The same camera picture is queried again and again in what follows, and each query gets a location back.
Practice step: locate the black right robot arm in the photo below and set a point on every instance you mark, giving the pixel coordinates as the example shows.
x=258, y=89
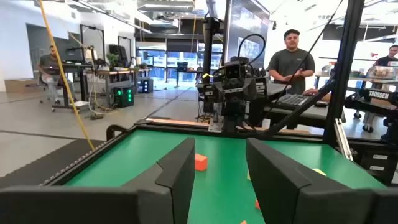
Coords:
x=211, y=46

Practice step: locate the computer tower green lights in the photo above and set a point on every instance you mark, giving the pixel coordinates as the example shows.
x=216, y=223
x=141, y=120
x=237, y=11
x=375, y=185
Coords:
x=123, y=97

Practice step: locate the small yellow cube block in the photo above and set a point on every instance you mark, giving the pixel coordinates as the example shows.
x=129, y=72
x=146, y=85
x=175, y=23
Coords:
x=318, y=171

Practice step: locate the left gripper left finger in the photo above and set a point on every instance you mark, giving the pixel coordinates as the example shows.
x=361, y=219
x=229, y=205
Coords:
x=155, y=202

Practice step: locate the yellow tape tag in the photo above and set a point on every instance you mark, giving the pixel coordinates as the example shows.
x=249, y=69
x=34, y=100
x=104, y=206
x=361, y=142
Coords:
x=206, y=75

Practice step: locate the long yellow block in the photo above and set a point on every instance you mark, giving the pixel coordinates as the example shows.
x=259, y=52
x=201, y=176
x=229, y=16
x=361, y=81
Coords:
x=248, y=175

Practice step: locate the clear glass case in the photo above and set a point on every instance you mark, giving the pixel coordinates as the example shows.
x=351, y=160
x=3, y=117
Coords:
x=381, y=72

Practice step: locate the black aluminium table frame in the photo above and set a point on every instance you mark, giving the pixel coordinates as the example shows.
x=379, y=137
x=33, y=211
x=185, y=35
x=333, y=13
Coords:
x=342, y=77

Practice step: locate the black keyboard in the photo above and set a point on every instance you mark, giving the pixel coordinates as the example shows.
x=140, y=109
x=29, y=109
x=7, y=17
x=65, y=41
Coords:
x=293, y=99

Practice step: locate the black desk monitor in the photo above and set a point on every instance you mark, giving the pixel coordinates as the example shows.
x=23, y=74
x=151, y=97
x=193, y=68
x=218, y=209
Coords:
x=72, y=51

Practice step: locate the dark standing desk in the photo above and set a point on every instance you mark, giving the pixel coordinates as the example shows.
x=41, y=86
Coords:
x=74, y=67

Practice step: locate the black desk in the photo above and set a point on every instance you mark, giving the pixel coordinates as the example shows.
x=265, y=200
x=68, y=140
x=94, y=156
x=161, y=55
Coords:
x=311, y=115

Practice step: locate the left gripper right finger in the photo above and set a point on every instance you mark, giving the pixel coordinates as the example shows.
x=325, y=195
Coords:
x=295, y=202

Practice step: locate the large dark display screen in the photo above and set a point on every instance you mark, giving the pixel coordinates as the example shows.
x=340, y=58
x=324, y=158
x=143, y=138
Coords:
x=248, y=31

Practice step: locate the person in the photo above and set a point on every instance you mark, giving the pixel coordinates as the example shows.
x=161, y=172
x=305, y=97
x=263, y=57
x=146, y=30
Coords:
x=290, y=65
x=388, y=57
x=49, y=68

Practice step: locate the wooden top desk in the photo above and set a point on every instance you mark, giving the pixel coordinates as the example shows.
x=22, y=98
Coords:
x=124, y=72

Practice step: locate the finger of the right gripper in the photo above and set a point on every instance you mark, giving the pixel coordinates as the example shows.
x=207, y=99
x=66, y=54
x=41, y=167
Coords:
x=250, y=88
x=219, y=90

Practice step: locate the green potted plant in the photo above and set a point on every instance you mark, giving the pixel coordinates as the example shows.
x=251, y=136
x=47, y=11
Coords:
x=112, y=60

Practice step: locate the cardboard box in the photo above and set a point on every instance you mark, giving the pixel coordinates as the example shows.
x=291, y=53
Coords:
x=20, y=85

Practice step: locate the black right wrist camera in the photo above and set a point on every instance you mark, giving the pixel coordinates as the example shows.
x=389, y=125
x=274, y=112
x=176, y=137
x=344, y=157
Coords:
x=232, y=71

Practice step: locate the black computer mouse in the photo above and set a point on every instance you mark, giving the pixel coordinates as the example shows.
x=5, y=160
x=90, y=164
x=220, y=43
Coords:
x=321, y=104

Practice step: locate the computer tower blue lights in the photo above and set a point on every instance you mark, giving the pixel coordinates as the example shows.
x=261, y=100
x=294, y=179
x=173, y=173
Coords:
x=147, y=85

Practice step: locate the black mat striped edge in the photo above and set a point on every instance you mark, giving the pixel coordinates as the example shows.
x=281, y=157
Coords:
x=46, y=165

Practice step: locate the person's hand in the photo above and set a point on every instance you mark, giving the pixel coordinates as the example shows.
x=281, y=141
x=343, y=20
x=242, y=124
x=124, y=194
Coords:
x=311, y=91

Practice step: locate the black background robot arm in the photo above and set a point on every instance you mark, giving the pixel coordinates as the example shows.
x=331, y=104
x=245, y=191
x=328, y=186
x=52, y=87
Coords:
x=373, y=99

